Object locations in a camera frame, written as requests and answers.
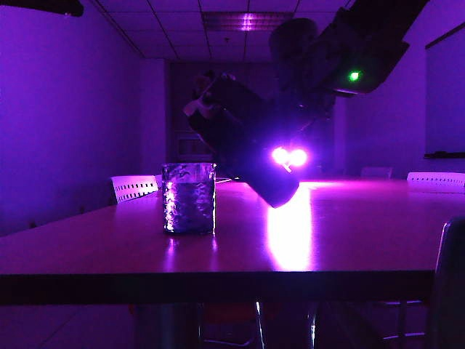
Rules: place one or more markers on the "metal table leg column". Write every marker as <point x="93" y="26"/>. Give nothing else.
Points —
<point x="163" y="327"/>

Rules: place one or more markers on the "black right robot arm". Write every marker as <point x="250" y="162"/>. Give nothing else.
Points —
<point x="363" y="54"/>

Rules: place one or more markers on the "recessed wall panel box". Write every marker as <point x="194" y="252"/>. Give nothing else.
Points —
<point x="185" y="147"/>

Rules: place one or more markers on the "ceiling light panel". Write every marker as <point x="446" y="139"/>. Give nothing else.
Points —
<point x="239" y="22"/>

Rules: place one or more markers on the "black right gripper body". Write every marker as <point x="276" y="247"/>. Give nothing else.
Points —
<point x="301" y="102"/>

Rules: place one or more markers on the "metal frame chair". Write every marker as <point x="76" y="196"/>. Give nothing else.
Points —
<point x="400" y="320"/>

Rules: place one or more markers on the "dark glossy chair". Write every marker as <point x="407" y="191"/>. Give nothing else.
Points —
<point x="450" y="291"/>

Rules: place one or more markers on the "grey chair backrest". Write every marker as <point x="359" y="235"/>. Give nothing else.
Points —
<point x="378" y="172"/>

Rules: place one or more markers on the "red chair with chrome legs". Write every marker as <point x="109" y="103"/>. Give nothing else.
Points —
<point x="232" y="314"/>

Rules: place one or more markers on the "black thermos cup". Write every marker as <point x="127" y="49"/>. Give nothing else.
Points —
<point x="250" y="145"/>

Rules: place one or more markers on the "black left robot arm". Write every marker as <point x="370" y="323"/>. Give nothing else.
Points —
<point x="36" y="5"/>

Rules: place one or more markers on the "textured glass cup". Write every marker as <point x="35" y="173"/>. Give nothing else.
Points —
<point x="189" y="203"/>

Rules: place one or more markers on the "white perforated plastic chair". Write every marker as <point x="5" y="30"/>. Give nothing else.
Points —
<point x="132" y="189"/>
<point x="434" y="179"/>

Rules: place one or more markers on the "bright desk lamp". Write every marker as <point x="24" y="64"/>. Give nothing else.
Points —
<point x="296" y="156"/>

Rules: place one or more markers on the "wall whiteboard with dark frame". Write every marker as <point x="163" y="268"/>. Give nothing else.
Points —
<point x="445" y="102"/>

